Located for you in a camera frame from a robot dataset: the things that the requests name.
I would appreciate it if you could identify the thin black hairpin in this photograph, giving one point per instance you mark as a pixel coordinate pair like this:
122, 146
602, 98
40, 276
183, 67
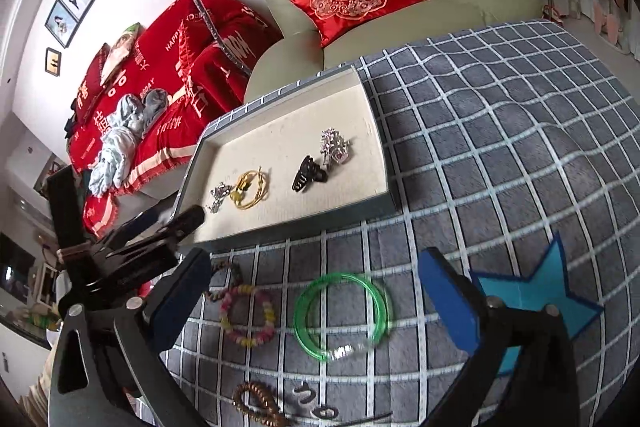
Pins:
367, 419

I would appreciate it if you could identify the grey cloth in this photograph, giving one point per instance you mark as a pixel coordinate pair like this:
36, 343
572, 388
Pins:
154, 107

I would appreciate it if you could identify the light blue clothes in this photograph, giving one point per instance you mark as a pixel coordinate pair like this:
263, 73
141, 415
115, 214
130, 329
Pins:
117, 147

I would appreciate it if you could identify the black hair claw clip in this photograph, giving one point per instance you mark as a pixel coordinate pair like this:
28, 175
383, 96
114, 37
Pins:
306, 174

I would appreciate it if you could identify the red lettered cushion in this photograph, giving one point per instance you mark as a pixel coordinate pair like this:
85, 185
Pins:
90, 77

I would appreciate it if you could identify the hanging wall ornaments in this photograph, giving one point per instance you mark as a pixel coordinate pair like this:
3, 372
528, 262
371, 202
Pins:
612, 17

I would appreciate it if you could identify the silver branch brooch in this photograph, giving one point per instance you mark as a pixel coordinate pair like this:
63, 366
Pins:
334, 138

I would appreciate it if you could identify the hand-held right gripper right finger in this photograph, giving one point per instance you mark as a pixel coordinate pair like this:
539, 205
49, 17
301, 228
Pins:
447, 302

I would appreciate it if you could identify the silver heart gem brooch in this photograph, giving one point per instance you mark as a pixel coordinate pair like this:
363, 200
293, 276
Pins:
342, 155

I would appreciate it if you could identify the red ribbed cushion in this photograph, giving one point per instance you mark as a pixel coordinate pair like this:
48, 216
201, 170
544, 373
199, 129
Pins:
192, 57

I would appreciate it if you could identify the grey shallow tray box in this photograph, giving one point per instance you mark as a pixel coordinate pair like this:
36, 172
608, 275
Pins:
280, 142

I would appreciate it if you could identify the silver pin brooch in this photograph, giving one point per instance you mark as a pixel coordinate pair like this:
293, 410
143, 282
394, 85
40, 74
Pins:
220, 197

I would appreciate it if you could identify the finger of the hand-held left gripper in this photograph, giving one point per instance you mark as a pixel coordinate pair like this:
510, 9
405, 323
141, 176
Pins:
187, 218
140, 223

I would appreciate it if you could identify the green translucent bangle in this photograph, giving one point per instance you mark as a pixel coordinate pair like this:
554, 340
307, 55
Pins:
302, 312

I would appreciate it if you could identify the photo print cushion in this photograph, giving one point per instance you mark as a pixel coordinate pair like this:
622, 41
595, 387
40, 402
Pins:
120, 52

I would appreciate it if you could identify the small black picture frame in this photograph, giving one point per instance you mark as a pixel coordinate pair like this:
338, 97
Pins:
53, 62

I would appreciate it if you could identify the blue star patch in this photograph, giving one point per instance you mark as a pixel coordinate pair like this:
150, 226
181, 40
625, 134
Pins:
530, 297

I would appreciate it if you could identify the flexible phone holder pole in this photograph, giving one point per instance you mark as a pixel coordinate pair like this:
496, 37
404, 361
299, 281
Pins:
200, 2

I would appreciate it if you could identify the grey checked tablecloth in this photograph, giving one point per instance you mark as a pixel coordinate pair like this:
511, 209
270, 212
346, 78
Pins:
475, 147

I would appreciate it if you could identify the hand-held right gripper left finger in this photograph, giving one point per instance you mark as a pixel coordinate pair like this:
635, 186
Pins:
182, 297

